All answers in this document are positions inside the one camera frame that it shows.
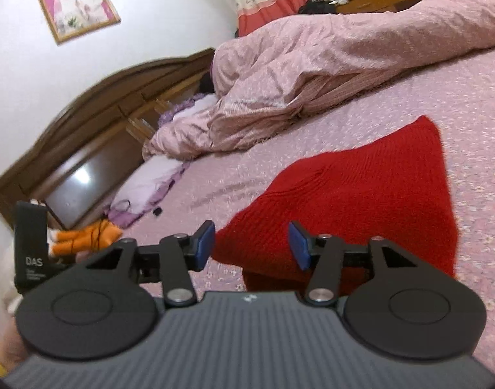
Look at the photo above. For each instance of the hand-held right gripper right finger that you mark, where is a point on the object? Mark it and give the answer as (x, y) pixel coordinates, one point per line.
(298, 247)

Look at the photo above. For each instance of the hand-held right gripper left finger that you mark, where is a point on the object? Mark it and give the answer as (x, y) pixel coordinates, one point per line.
(205, 247)

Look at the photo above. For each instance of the red knitted sweater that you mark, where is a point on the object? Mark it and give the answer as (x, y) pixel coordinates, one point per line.
(353, 190)

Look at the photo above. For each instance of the person's left forearm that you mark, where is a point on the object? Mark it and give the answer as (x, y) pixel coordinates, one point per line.
(12, 344)

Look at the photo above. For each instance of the orange plush toy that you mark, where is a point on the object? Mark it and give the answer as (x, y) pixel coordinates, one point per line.
(81, 240)

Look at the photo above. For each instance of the small black object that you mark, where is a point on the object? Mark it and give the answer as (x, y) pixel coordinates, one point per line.
(157, 211)

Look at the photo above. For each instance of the lilac frilled pillow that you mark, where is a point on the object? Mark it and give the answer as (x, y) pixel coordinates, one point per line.
(190, 107)
(150, 178)

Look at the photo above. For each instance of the wooden headboard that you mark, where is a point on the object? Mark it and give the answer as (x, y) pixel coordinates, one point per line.
(89, 101)

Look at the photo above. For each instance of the pink quilt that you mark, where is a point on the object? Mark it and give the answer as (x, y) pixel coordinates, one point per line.
(312, 56)

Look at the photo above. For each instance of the bed with pink sheet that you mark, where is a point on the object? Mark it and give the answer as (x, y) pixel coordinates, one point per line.
(474, 109)

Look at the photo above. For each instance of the framed wall photo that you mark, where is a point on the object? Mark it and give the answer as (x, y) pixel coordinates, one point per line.
(79, 6)

